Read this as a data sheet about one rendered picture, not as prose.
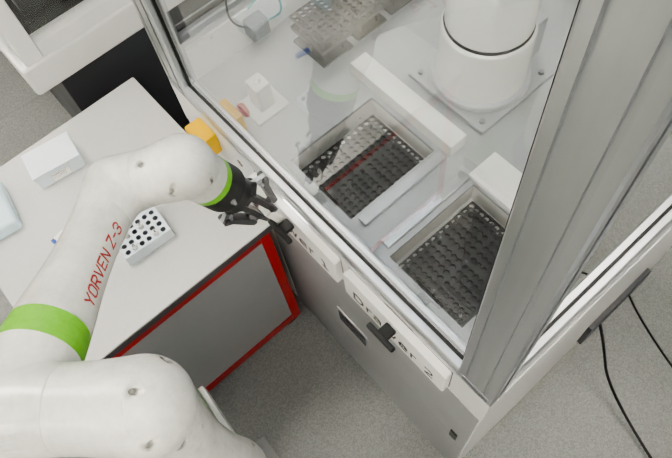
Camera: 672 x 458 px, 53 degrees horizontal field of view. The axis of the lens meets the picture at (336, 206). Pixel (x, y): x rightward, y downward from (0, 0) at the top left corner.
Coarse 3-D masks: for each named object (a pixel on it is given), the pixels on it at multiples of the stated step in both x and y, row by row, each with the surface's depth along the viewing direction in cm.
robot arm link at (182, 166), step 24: (168, 144) 107; (192, 144) 108; (144, 168) 108; (168, 168) 106; (192, 168) 107; (216, 168) 111; (144, 192) 109; (168, 192) 108; (192, 192) 109; (216, 192) 115
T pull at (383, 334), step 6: (372, 324) 133; (384, 324) 133; (372, 330) 132; (378, 330) 132; (384, 330) 132; (390, 330) 132; (378, 336) 132; (384, 336) 132; (390, 336) 132; (384, 342) 131; (390, 348) 130
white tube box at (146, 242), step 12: (144, 216) 163; (156, 216) 162; (132, 228) 161; (144, 228) 160; (156, 228) 160; (168, 228) 160; (132, 240) 160; (144, 240) 159; (156, 240) 159; (120, 252) 158; (132, 252) 158; (144, 252) 159; (132, 264) 160
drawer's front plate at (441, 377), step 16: (352, 272) 137; (352, 288) 139; (368, 288) 135; (368, 304) 137; (384, 304) 133; (384, 320) 134; (400, 320) 131; (400, 336) 132; (416, 336) 130; (416, 352) 130; (432, 368) 128; (448, 384) 133
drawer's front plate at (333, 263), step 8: (256, 176) 149; (280, 200) 146; (280, 208) 145; (288, 208) 145; (288, 216) 144; (296, 216) 144; (296, 224) 143; (304, 224) 142; (296, 232) 147; (304, 232) 142; (312, 232) 141; (304, 240) 146; (312, 240) 141; (320, 240) 140; (312, 248) 145; (320, 248) 140; (328, 248) 140; (312, 256) 151; (320, 256) 144; (328, 256) 139; (336, 256) 139; (320, 264) 149; (328, 264) 142; (336, 264) 139; (328, 272) 148; (336, 272) 142; (336, 280) 147
